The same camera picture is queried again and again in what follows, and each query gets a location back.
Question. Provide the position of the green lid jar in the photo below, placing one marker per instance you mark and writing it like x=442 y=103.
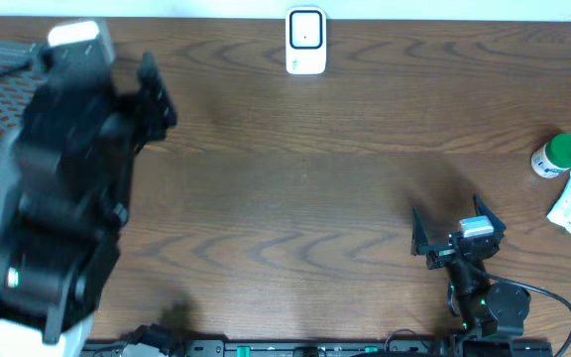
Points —
x=553 y=158

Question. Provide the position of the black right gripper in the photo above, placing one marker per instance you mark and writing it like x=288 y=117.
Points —
x=441 y=256

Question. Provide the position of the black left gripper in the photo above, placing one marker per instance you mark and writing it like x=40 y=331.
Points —
x=154 y=102

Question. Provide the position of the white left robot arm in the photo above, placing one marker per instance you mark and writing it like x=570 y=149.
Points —
x=65 y=189

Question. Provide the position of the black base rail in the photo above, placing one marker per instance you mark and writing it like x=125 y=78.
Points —
x=155 y=340

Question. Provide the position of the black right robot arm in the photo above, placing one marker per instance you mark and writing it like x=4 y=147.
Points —
x=489 y=308

